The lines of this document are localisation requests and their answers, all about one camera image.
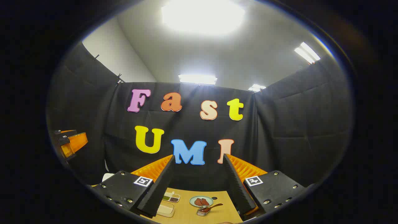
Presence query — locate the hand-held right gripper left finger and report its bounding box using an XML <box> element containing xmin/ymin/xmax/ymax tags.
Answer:
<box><xmin>92</xmin><ymin>155</ymin><xmax>175</xmax><ymax>218</ymax></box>

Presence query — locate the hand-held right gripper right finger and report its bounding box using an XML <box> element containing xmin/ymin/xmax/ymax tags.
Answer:
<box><xmin>223</xmin><ymin>153</ymin><xmax>311</xmax><ymax>218</ymax></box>

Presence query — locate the dark wooden spoon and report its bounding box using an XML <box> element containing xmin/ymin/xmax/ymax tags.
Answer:
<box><xmin>199</xmin><ymin>203</ymin><xmax>224</xmax><ymax>213</ymax></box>

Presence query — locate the wire chopstick holder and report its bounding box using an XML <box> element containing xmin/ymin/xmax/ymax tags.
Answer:
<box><xmin>197</xmin><ymin>205</ymin><xmax>212</xmax><ymax>217</ymax></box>

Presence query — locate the white divided grain tray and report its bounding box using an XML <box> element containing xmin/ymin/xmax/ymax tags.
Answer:
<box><xmin>162</xmin><ymin>192</ymin><xmax>181</xmax><ymax>203</ymax></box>

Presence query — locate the clear rectangular tray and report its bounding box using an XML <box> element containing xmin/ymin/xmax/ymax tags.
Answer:
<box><xmin>156</xmin><ymin>202</ymin><xmax>175</xmax><ymax>217</ymax></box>

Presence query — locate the pale green plate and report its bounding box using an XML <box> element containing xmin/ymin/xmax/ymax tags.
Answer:
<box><xmin>189</xmin><ymin>195</ymin><xmax>214</xmax><ymax>208</ymax></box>

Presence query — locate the large ceiling light panel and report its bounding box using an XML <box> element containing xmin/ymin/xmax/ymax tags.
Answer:
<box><xmin>161</xmin><ymin>0</ymin><xmax>246</xmax><ymax>35</ymax></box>

